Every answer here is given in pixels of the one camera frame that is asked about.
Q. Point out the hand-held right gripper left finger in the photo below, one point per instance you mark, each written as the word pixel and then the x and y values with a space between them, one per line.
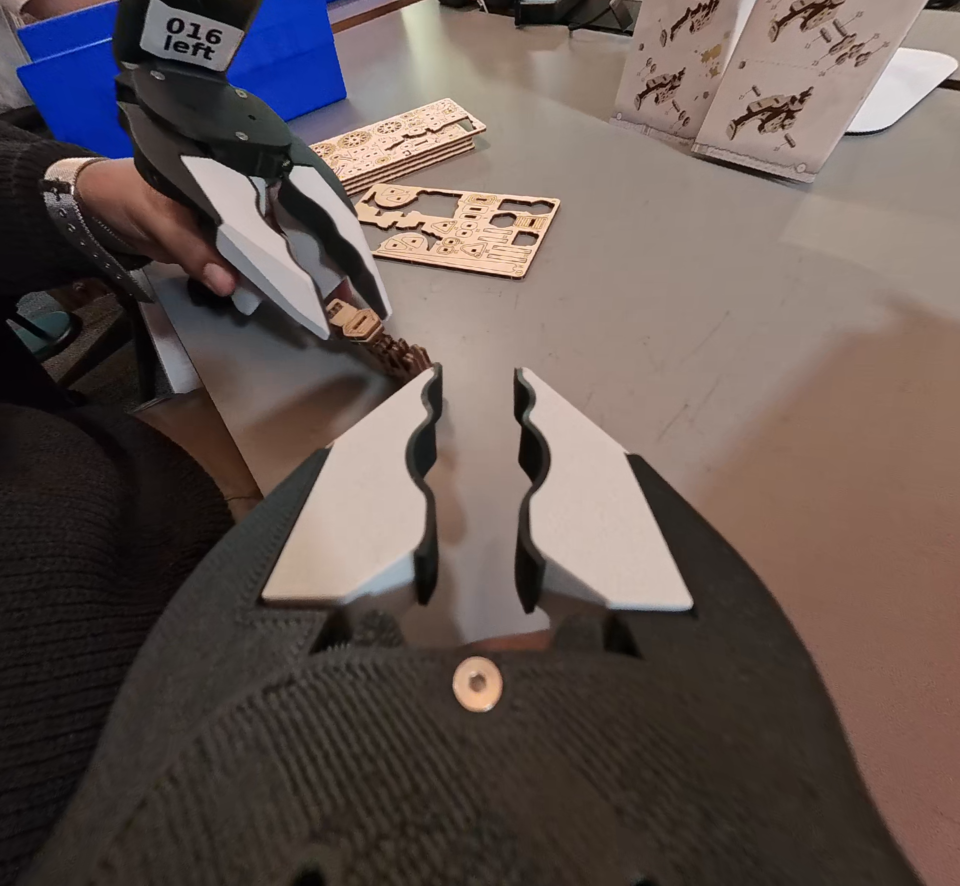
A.
pixel 352 518

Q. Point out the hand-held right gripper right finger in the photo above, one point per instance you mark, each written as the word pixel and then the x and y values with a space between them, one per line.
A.
pixel 600 526

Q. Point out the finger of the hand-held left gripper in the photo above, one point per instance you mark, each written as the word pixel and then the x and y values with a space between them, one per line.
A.
pixel 330 225
pixel 255 255

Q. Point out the single wooden puzzle sheet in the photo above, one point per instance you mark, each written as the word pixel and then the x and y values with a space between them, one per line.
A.
pixel 420 252

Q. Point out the assembled wooden puzzle piece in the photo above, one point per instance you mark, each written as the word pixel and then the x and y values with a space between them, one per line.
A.
pixel 382 346

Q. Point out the person's left forearm black sleeve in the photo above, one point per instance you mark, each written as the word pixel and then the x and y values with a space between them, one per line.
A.
pixel 37 210

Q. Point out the grey desk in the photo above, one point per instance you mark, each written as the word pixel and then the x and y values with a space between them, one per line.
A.
pixel 712 338

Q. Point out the person's left hand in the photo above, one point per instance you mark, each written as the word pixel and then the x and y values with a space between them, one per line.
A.
pixel 142 225

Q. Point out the stack of wooden puzzle sheets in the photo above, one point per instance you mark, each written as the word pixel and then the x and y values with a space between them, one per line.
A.
pixel 405 139

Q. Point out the large blue plastic bin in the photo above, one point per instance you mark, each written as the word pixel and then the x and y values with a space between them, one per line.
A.
pixel 292 53

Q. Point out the person's black sweater torso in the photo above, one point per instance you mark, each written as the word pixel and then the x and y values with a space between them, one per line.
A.
pixel 90 563

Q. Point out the black flat device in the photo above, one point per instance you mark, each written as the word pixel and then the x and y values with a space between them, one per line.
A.
pixel 551 0

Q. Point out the black stand plate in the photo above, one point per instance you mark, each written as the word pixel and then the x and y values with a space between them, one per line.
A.
pixel 607 19

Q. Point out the white monitor base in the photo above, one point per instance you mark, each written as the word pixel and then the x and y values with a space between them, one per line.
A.
pixel 900 90

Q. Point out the black chair frame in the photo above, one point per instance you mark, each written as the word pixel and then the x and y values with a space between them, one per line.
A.
pixel 142 346

